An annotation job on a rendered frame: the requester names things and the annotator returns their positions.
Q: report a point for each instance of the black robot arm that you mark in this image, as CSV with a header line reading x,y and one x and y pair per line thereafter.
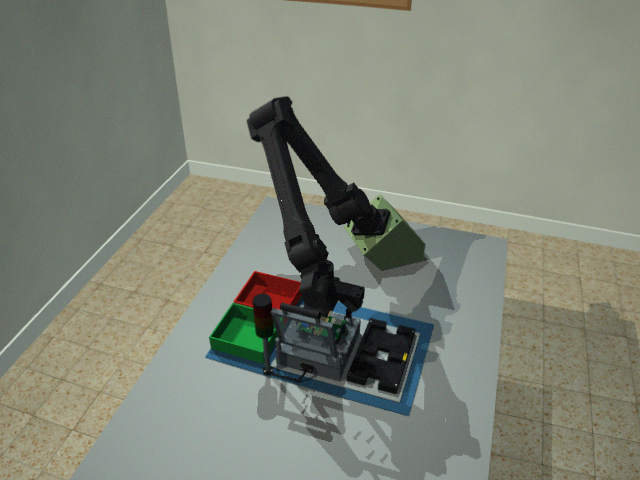
x,y
305,250

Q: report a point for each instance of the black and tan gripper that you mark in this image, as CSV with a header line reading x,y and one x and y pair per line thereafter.
x,y
324,311

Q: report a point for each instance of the red open box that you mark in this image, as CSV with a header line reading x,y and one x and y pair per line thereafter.
x,y
281,290

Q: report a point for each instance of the green bin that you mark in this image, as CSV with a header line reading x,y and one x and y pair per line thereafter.
x,y
237,326

